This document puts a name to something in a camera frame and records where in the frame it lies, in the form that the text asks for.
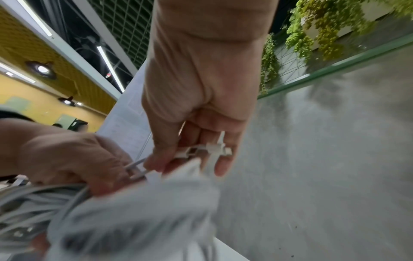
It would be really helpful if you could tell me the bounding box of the black shirt sleeve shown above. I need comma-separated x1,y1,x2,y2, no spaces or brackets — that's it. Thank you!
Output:
0,109,35,123

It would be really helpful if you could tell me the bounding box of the person's left hand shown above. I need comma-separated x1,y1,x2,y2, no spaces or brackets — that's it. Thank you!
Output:
16,132,136,197

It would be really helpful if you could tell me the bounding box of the white planter box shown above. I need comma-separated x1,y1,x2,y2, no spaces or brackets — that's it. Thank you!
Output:
301,0,409,49

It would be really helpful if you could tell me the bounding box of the white plastic cable tie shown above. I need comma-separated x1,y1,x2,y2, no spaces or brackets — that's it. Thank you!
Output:
124,130,234,181

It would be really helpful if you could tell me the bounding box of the person's right forearm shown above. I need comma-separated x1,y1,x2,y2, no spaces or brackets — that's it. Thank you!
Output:
150,0,280,41

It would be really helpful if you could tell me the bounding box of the person's right hand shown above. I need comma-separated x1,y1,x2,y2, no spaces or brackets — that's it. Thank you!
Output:
141,33,266,178

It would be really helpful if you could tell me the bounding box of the large hanging green plant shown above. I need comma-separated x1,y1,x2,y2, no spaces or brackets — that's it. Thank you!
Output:
285,0,379,61

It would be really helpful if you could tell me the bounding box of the large round ceiling lamp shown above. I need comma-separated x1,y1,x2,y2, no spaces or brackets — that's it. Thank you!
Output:
25,60,58,80

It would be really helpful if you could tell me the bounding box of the small hanging green plant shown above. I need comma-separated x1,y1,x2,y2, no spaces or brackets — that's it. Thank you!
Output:
259,33,282,97

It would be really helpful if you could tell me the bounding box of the bundle of grey cables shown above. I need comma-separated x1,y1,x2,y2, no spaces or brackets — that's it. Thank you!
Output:
0,157,222,261

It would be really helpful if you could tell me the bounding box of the person's left forearm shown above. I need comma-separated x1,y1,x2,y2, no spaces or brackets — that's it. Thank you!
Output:
0,117,41,177

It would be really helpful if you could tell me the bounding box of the long ceiling light strip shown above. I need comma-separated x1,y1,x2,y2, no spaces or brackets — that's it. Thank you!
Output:
15,0,53,37
0,61,37,84
96,45,126,93

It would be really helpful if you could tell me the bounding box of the small round ceiling lamp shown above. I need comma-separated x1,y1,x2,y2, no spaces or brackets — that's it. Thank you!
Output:
57,95,77,107

